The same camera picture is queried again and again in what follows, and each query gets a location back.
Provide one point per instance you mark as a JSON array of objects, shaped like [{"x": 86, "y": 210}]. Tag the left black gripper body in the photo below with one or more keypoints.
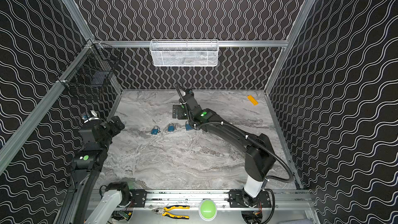
[{"x": 113, "y": 126}]

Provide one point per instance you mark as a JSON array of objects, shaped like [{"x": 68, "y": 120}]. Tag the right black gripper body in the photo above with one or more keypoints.
[{"x": 185, "y": 100}]

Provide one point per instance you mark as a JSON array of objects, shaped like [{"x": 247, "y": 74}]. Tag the blue padlock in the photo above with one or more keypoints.
[
  {"x": 188, "y": 126},
  {"x": 172, "y": 127},
  {"x": 155, "y": 130}
]

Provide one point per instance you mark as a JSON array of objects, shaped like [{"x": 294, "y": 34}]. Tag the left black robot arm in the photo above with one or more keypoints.
[{"x": 87, "y": 165}]

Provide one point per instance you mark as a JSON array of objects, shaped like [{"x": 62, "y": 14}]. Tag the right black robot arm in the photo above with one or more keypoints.
[{"x": 261, "y": 162}]

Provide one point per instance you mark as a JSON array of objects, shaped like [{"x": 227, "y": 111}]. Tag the yellow block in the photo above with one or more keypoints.
[{"x": 252, "y": 100}]

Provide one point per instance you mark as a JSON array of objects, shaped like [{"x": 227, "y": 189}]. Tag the green circuit board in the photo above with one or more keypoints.
[{"x": 122, "y": 215}]

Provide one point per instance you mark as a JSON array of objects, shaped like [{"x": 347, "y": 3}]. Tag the green round button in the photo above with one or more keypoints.
[{"x": 207, "y": 210}]

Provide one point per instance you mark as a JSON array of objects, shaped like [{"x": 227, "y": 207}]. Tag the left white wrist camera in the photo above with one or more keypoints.
[{"x": 89, "y": 115}]

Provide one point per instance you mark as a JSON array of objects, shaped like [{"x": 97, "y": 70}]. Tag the white wire basket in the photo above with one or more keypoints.
[{"x": 184, "y": 52}]

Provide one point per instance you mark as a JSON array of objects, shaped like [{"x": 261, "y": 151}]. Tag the black wire basket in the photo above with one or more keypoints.
[{"x": 94, "y": 76}]

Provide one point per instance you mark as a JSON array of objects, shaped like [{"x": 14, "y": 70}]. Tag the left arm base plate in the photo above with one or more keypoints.
[{"x": 137, "y": 198}]

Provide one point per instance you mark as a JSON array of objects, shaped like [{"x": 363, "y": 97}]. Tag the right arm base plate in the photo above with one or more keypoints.
[{"x": 239, "y": 198}]

